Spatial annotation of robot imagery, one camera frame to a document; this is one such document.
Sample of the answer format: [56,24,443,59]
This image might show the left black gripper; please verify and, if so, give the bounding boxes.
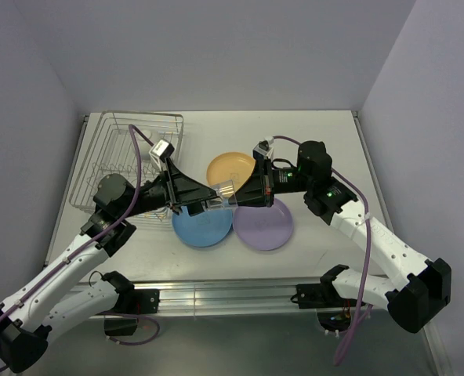
[119,157,220,219]

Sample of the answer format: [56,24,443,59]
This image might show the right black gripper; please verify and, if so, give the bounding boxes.
[229,155,313,207]

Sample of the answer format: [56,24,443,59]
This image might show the clear glass cup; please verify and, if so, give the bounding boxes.
[206,180,237,211]

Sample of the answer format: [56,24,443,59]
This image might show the blue plate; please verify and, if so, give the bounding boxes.
[172,208,233,248]

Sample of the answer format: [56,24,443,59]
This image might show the white ceramic bowl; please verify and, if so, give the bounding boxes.
[142,129,160,144]

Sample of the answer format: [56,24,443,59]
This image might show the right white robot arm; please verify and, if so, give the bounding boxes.
[229,140,451,333]

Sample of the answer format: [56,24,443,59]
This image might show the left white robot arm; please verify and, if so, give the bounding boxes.
[0,159,219,374]

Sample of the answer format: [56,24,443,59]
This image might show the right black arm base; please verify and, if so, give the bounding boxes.
[290,283,357,331]

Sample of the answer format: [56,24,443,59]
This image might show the orange plate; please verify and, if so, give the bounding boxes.
[206,152,255,190]

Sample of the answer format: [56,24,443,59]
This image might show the purple plate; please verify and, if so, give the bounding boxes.
[233,199,294,251]

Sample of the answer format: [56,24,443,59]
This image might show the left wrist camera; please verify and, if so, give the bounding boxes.
[149,139,175,162]

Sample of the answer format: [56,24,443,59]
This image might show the metal wire dish rack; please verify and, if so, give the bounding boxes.
[69,110,184,213]

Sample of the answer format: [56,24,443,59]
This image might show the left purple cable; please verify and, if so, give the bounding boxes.
[0,124,162,373]

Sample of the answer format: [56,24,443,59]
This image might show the aluminium mounting rail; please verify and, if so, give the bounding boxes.
[134,277,319,318]

